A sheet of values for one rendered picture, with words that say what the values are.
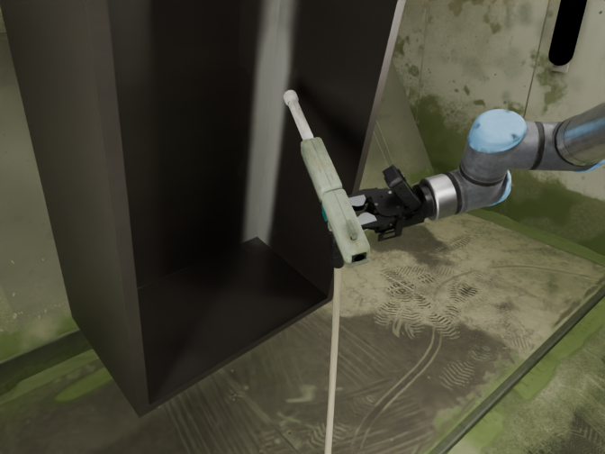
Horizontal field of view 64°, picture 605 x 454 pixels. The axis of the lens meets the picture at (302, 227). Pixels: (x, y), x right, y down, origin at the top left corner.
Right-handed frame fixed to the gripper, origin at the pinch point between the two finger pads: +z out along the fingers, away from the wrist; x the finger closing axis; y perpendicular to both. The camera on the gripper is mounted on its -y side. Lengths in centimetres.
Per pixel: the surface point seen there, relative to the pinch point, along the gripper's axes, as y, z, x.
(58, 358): 86, 91, 35
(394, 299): 111, -39, 32
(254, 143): 17.8, 7.7, 45.1
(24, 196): 51, 88, 82
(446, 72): 90, -115, 143
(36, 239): 60, 87, 69
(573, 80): 65, -146, 89
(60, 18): -44, 33, 9
